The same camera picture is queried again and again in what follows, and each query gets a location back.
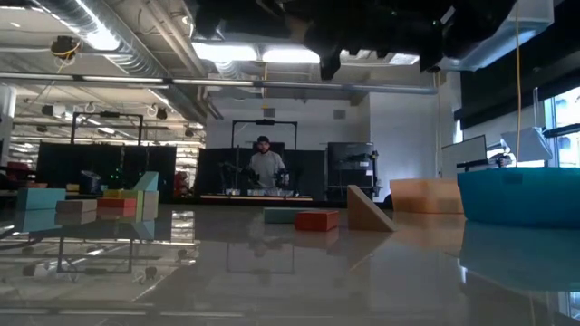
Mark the bright window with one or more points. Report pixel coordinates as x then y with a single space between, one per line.
568 136

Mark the small red block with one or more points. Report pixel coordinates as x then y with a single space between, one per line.
117 203

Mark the sage green flat block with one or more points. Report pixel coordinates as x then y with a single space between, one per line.
278 215

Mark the tan wooden wedge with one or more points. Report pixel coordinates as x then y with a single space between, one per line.
367 215

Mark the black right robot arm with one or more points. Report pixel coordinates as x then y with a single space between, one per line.
408 22

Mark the ceiling light panel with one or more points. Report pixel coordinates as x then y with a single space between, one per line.
290 55
224 52

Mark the silver rectangular duct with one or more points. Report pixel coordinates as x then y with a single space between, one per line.
498 50

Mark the teal plastic bin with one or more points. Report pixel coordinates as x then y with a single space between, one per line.
521 197

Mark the teal wooden cube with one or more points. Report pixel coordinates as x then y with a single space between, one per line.
147 182

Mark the dark cup with pale rim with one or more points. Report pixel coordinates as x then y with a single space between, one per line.
90 181

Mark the black metal rig frame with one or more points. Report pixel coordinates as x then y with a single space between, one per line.
110 114
265 122

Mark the black partition panel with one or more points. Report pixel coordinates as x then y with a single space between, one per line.
217 172
63 163

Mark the computer monitor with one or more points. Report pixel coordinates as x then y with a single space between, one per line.
462 156

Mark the background work table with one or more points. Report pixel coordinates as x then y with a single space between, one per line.
254 198

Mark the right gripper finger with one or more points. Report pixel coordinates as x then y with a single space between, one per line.
331 61

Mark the red-orange flat block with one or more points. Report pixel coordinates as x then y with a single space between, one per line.
316 221

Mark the orange wooden block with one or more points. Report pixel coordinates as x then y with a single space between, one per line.
426 195

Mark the person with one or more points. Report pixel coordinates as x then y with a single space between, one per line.
267 165

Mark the teal wooden block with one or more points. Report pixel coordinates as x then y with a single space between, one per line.
41 199

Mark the grey wall vent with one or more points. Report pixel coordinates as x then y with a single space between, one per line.
269 112
339 114

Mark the red background object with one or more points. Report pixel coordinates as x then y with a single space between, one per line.
182 183

